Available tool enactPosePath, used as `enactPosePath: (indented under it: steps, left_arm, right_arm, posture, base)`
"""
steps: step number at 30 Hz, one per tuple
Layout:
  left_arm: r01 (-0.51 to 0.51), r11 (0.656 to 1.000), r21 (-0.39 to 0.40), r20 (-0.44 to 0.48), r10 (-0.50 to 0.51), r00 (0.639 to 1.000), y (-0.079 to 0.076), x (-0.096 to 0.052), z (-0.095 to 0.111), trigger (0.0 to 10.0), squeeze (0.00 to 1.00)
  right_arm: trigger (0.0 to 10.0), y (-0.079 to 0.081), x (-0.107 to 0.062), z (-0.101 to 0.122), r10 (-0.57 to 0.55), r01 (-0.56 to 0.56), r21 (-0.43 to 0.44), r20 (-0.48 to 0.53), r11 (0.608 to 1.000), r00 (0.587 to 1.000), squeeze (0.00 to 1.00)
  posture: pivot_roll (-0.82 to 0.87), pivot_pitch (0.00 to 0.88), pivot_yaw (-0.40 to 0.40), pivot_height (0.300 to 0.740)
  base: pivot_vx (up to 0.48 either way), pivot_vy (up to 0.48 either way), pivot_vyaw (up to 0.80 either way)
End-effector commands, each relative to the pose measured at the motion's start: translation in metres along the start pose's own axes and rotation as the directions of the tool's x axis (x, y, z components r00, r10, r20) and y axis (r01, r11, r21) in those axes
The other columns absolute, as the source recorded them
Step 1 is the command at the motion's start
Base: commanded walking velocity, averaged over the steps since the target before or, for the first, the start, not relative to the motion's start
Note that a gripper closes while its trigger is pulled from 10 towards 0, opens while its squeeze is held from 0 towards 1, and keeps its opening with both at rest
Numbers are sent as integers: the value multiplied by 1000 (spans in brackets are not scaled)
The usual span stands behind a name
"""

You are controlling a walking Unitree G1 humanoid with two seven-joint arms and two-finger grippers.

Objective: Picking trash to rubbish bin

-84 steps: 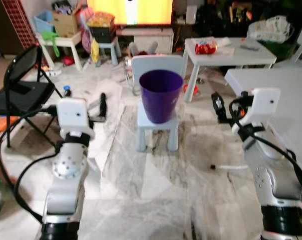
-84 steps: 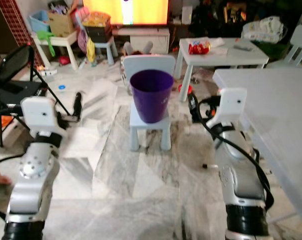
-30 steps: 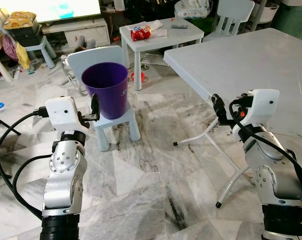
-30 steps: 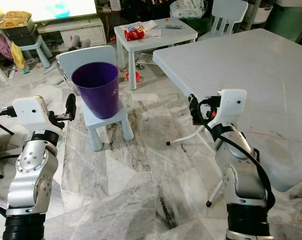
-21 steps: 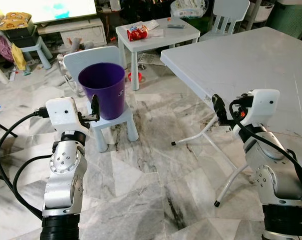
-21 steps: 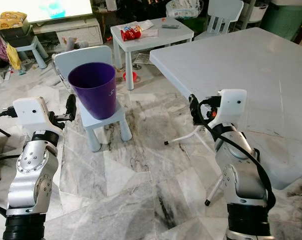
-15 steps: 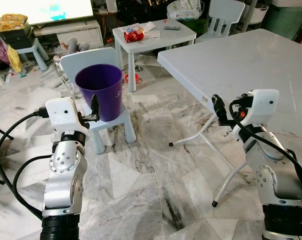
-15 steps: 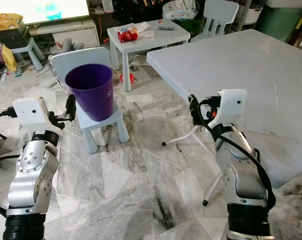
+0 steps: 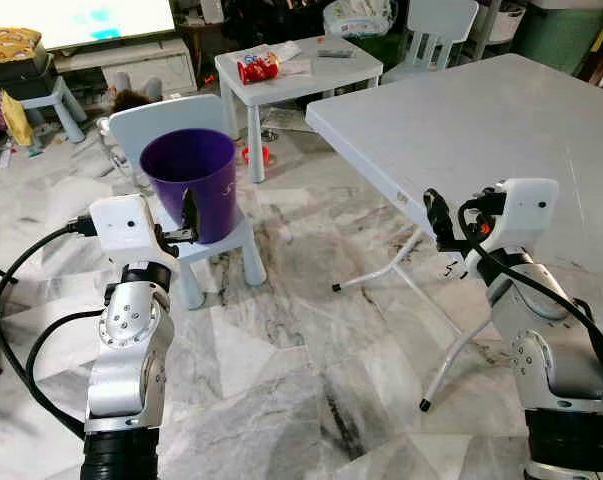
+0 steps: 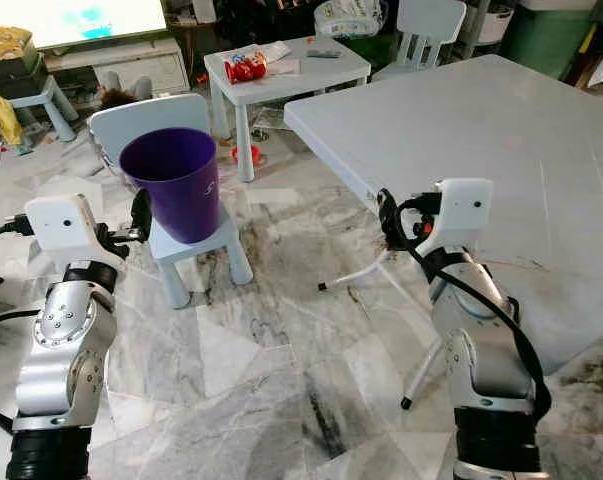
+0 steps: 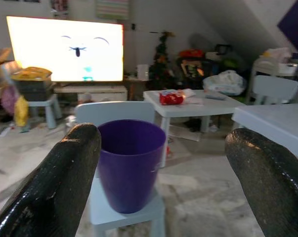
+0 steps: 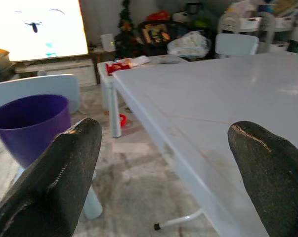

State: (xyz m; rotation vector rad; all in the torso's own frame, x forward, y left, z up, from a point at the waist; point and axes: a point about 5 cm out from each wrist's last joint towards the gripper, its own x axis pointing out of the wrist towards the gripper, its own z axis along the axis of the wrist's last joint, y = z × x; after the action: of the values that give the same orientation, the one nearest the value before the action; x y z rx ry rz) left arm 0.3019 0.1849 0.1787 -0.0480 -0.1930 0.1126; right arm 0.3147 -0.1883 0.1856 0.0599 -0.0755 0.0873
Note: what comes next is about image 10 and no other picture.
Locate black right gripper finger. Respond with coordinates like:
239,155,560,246
376,188,407,251

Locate purple plastic rubbish bin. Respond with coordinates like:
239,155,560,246
119,127,220,245

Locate green plastic bin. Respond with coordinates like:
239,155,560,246
499,0,600,79

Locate large grey folding table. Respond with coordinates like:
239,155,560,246
283,53,603,411

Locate pale blue child chair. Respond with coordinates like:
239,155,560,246
371,0,467,83
86,93,254,311

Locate child with dark hair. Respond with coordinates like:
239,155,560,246
98,88,142,111

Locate small red floor toy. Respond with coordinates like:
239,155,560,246
231,145,262,166

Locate pale blue stool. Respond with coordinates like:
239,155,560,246
21,76,77,141

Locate white television cabinet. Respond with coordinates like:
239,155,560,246
46,40,190,98

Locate yellow hanging cloth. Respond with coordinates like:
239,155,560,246
0,92,22,148

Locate small white plastic table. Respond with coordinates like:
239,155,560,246
203,38,372,184

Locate red toy doll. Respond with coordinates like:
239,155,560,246
224,52,269,84

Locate small white paper sheet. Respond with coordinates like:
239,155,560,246
266,60,302,77

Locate black stacked storage boxes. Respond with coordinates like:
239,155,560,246
0,55,42,96

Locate bright television screen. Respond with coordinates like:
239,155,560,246
26,0,169,51

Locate clear filled plastic bag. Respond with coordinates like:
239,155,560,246
313,0,387,39

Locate large white paper sheet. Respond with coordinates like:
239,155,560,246
241,42,292,61

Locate yellow patterned cushion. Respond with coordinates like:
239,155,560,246
0,27,34,63

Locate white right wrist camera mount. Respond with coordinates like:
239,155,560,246
426,178,495,253

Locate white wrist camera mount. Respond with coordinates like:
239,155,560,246
24,194,104,263
426,178,495,253

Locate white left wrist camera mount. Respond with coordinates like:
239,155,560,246
24,194,104,263

